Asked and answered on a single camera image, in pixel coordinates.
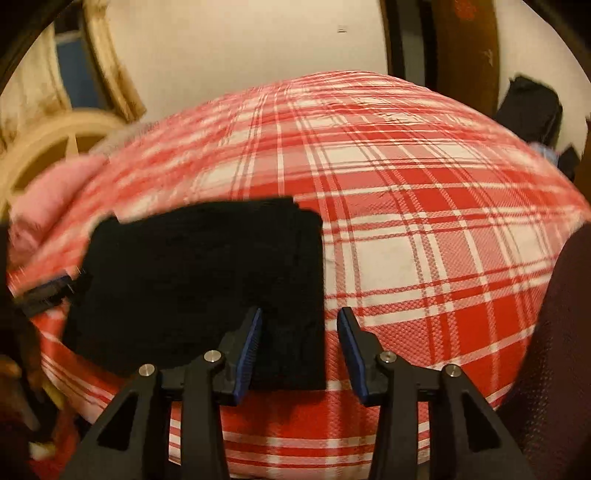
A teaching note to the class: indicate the dark maroon garment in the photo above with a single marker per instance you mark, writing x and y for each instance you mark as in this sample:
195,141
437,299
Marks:
554,369

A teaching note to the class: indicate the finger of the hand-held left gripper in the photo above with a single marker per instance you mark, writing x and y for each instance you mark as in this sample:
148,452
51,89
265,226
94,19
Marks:
48,290

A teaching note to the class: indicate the red plaid bed sheet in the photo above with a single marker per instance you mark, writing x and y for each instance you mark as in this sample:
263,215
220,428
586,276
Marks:
415,230

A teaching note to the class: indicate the red cloth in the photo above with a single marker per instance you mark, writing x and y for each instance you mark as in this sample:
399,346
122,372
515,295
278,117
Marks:
55,447

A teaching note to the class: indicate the brown wooden door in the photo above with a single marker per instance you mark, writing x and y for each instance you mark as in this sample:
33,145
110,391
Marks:
466,55

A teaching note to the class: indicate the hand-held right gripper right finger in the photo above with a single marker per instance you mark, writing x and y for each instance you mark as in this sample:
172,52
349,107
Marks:
353,355

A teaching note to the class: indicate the cream wooden headboard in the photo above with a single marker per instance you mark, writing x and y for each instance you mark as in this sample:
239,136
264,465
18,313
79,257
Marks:
46,134

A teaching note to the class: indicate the dark clothes pile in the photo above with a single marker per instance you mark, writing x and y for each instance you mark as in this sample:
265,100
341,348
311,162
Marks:
528,110

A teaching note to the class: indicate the pink folded blanket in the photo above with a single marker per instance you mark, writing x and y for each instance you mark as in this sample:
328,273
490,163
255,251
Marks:
46,198

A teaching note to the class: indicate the black pants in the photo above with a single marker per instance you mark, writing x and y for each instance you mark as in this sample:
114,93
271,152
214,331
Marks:
184,267

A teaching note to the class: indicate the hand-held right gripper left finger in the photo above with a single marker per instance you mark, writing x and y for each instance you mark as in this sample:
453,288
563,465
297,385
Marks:
247,355

